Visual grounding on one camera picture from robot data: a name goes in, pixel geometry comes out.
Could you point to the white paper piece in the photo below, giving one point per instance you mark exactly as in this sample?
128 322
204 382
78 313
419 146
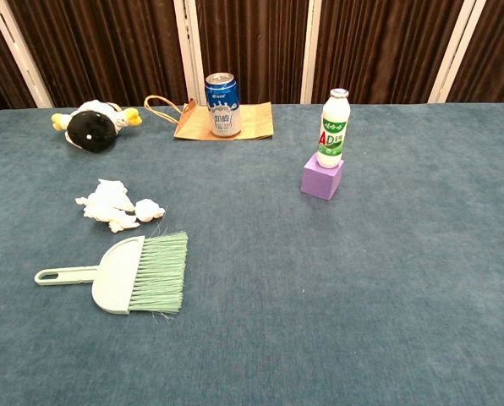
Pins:
118 224

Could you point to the large white paper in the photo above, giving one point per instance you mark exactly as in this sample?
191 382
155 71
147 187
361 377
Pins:
104 201

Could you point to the mint green hand brush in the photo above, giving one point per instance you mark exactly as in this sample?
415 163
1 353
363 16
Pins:
116 275

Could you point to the purple foam cube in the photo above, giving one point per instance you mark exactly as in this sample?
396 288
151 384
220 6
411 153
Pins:
319 182

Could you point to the brown paper bag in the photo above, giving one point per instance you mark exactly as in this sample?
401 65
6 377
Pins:
258 122

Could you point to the blue felt table cover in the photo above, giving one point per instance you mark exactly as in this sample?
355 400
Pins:
277 296

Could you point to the blue drink can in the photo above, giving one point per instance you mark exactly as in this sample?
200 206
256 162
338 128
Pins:
223 105

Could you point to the white green-label milk bottle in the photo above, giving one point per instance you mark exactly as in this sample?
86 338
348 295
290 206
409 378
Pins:
333 131

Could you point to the black white duck plush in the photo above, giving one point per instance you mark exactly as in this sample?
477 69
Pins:
92 129

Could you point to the white screen frame post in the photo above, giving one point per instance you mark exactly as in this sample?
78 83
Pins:
311 51
188 51
457 51
21 55

